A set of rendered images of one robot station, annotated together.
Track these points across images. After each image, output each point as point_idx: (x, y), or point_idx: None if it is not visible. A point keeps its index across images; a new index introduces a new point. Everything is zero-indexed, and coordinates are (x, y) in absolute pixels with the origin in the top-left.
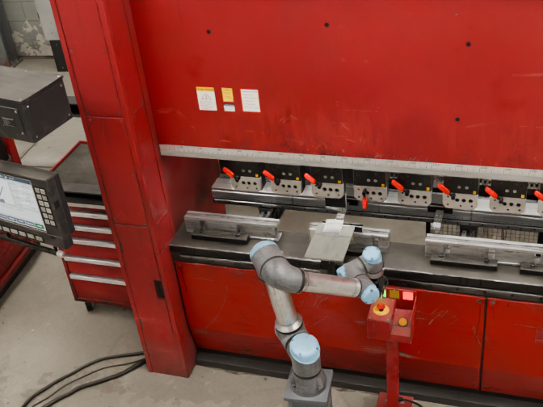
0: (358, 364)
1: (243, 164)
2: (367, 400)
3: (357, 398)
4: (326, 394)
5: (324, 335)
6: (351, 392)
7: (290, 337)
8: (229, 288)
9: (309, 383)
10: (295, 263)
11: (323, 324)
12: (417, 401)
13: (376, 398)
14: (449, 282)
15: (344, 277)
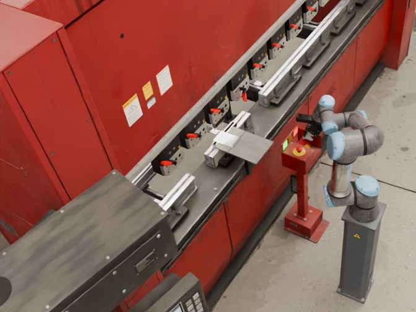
0: (259, 219)
1: (169, 146)
2: (275, 233)
3: (271, 238)
4: (378, 202)
5: (247, 220)
6: (264, 241)
7: (353, 191)
8: (194, 258)
9: (377, 205)
10: (229, 185)
11: (246, 212)
12: (288, 205)
13: (276, 226)
14: (295, 105)
15: (358, 117)
